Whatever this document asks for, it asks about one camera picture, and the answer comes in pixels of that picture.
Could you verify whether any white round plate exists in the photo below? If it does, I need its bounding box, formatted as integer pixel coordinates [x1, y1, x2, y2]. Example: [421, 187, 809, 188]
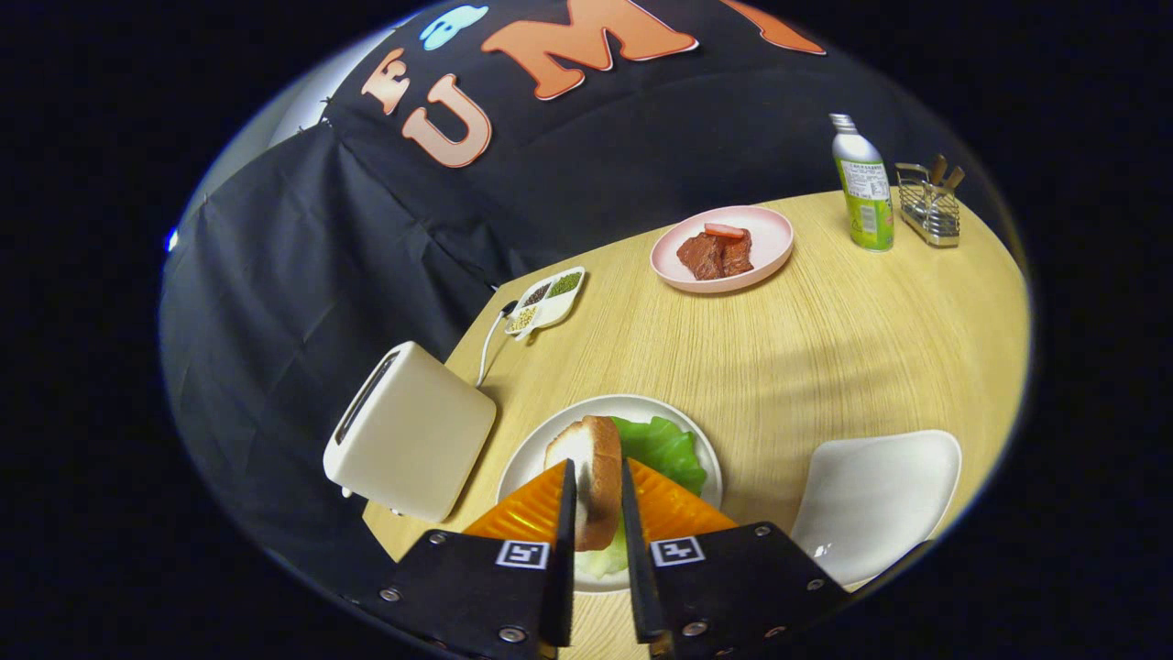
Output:
[496, 394, 725, 595]

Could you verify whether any black backdrop cloth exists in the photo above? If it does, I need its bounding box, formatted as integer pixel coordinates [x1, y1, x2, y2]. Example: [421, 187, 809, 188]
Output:
[158, 0, 1009, 588]

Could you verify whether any green and silver bottle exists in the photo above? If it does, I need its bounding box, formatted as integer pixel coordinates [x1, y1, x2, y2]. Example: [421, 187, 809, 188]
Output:
[829, 113, 895, 252]

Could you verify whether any brown meat slice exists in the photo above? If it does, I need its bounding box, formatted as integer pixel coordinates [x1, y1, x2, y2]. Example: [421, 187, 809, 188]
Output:
[676, 229, 755, 281]

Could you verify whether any white curved square plate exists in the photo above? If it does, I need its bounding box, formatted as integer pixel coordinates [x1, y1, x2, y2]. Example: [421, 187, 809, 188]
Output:
[790, 429, 963, 588]

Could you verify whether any metal wire basket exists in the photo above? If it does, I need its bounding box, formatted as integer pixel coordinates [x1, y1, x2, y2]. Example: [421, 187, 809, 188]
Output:
[895, 154, 966, 248]

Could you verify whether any white toaster cable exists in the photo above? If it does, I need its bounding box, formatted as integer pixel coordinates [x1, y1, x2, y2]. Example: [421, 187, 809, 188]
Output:
[476, 301, 519, 388]

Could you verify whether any green lettuce leaf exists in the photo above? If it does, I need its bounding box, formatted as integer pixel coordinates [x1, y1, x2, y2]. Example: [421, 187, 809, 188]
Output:
[576, 416, 708, 580]

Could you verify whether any toasted bread slice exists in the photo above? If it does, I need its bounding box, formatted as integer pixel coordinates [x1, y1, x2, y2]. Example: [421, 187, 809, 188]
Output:
[544, 415, 624, 553]

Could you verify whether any white divided condiment dish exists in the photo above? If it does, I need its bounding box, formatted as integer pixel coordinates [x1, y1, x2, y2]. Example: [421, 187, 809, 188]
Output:
[504, 266, 587, 342]

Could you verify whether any cream white toaster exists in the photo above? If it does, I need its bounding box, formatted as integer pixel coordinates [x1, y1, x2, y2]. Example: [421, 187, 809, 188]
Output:
[323, 341, 498, 523]

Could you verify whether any pink round plate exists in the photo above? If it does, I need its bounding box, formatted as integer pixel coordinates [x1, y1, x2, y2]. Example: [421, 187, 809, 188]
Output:
[650, 204, 795, 294]

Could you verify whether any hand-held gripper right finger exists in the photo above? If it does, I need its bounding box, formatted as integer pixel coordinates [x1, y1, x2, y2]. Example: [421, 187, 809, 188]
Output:
[621, 458, 853, 660]

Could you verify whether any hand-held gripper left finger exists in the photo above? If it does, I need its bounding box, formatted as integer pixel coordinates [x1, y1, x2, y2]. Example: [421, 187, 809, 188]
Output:
[353, 458, 578, 660]

